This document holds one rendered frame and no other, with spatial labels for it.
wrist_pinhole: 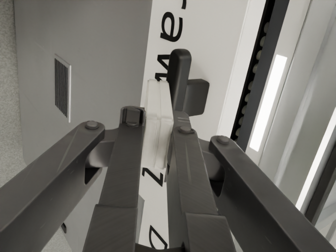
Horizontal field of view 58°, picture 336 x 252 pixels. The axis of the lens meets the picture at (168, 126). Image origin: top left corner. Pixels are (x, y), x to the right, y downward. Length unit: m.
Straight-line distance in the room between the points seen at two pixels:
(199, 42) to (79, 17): 0.35
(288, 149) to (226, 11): 0.12
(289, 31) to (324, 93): 0.05
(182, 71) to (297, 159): 0.11
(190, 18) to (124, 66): 0.19
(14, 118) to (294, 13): 1.06
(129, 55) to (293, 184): 0.26
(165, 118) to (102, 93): 0.35
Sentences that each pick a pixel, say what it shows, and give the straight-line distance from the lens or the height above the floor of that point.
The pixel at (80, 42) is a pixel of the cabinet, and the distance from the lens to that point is 0.56.
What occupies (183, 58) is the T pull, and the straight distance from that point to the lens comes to 0.21.
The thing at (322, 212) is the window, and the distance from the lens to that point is 0.27.
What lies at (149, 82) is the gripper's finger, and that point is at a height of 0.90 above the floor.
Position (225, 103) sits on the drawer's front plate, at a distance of 0.23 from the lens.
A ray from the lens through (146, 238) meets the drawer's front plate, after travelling 0.43.
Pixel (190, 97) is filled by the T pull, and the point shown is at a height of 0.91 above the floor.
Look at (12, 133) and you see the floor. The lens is 1.22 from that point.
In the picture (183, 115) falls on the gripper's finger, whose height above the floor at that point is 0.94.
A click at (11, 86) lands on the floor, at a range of 1.15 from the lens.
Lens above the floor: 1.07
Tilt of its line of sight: 44 degrees down
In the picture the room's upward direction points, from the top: 125 degrees clockwise
